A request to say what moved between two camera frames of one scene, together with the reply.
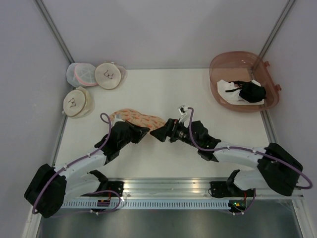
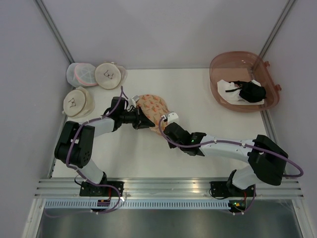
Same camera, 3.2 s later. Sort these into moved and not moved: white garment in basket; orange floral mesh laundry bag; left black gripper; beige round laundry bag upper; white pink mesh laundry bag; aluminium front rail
Moved: orange floral mesh laundry bag; left black gripper
Not moved: white garment in basket; aluminium front rail; beige round laundry bag upper; white pink mesh laundry bag
